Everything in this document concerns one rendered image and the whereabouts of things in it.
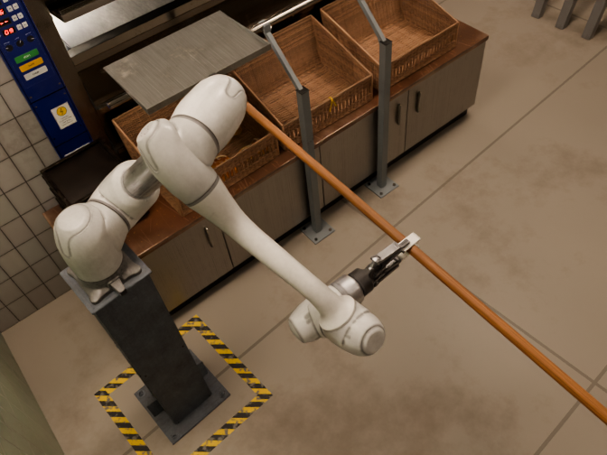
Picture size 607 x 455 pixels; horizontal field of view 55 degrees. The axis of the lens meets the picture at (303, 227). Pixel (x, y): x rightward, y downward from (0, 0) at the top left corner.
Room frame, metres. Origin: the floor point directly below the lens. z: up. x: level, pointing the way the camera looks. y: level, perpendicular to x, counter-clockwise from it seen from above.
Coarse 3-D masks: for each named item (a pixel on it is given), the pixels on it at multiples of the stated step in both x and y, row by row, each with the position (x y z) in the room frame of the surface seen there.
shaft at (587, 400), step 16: (256, 112) 1.57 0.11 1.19; (272, 128) 1.48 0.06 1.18; (288, 144) 1.40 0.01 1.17; (304, 160) 1.33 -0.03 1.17; (352, 192) 1.17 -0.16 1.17; (368, 208) 1.10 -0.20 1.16; (384, 224) 1.03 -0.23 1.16; (400, 240) 0.97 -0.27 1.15; (416, 256) 0.91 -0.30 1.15; (432, 272) 0.86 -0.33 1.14; (464, 288) 0.79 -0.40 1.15; (480, 304) 0.74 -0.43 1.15; (496, 320) 0.69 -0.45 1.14; (512, 336) 0.64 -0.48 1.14; (528, 352) 0.60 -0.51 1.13; (544, 368) 0.55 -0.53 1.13; (560, 384) 0.51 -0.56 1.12; (576, 384) 0.50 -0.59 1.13; (592, 400) 0.46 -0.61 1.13
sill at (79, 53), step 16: (176, 0) 2.40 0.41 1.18; (192, 0) 2.38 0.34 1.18; (208, 0) 2.42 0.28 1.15; (144, 16) 2.30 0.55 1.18; (160, 16) 2.29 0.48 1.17; (176, 16) 2.33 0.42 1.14; (112, 32) 2.21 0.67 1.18; (128, 32) 2.21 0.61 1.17; (80, 48) 2.13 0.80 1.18; (96, 48) 2.13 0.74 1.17
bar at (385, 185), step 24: (312, 0) 2.27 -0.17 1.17; (360, 0) 2.34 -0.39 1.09; (264, 24) 2.13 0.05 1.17; (384, 48) 2.20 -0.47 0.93; (288, 72) 2.02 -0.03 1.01; (384, 72) 2.20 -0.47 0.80; (120, 96) 1.78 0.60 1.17; (384, 96) 2.19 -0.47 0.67; (384, 120) 2.20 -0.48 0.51; (312, 144) 1.95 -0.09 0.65; (384, 144) 2.20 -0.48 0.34; (384, 168) 2.20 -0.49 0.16; (312, 192) 1.94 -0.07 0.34; (384, 192) 2.16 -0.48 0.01; (312, 216) 1.96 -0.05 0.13; (312, 240) 1.89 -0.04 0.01
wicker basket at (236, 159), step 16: (128, 112) 2.10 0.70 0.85; (144, 112) 2.13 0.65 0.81; (160, 112) 2.16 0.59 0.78; (128, 128) 2.07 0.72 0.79; (256, 128) 2.11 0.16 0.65; (128, 144) 1.98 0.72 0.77; (240, 144) 2.08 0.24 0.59; (256, 144) 1.92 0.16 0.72; (272, 144) 1.97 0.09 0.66; (240, 160) 1.87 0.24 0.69; (256, 160) 1.96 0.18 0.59; (224, 176) 1.82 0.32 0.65; (240, 176) 1.85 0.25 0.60; (160, 192) 1.83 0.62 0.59; (176, 208) 1.71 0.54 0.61
